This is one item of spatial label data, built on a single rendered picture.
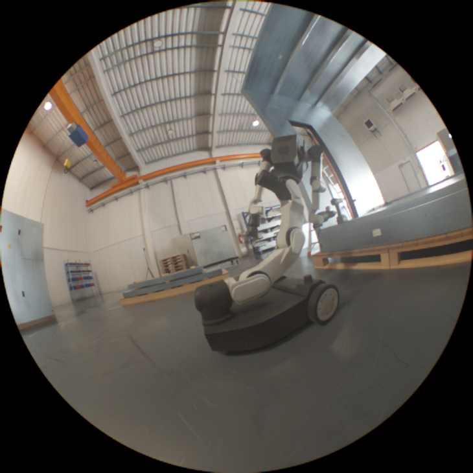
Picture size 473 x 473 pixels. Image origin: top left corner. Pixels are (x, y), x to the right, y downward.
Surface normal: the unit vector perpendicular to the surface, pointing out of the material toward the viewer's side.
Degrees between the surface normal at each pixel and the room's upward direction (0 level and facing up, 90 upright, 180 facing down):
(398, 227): 90
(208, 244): 78
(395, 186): 90
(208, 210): 90
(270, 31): 180
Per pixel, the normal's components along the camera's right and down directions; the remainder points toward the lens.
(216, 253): 0.18, -0.36
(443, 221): -0.94, 0.26
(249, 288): 0.25, -0.17
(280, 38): 0.29, 0.95
